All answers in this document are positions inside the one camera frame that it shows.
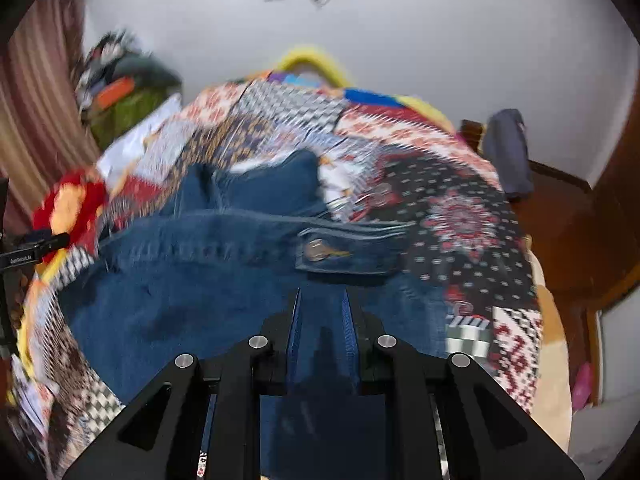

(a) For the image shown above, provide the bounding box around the patchwork quilt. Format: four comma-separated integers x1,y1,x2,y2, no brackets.
10,70,546,480

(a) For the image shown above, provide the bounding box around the beige blanket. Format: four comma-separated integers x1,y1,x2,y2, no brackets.
522,250,574,453

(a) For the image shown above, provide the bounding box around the blue denim jacket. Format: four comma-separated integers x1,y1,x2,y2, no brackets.
67,150,451,480

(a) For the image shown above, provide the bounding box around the pink plastic item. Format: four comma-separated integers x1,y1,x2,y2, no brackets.
571,362,597,412

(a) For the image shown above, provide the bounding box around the orange box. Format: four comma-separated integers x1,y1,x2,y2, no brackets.
95,77,137,109

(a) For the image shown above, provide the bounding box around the striped red curtain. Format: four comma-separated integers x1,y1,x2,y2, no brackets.
0,0,103,233

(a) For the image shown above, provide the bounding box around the wooden bedpost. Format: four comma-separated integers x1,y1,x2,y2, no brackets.
459,119,487,157

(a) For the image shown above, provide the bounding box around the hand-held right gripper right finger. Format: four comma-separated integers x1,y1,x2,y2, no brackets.
341,287,587,480

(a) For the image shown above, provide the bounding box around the yellow headboard hoop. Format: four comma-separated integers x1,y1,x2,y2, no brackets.
272,45,357,89

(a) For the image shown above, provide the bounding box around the grey backpack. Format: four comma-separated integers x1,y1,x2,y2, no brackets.
481,108,534,202

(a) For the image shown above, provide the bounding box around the pile of clothes and clutter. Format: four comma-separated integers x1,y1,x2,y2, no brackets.
75,30,182,111

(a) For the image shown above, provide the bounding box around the red plush toy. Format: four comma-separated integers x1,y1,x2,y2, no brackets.
32,167,109,267

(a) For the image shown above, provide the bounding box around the white bed sheet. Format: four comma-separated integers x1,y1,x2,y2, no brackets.
97,92,184,187

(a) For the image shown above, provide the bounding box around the green patterned box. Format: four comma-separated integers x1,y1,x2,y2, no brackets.
85,89,177,152

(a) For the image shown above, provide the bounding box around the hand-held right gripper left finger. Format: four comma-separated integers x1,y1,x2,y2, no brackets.
62,287,304,480

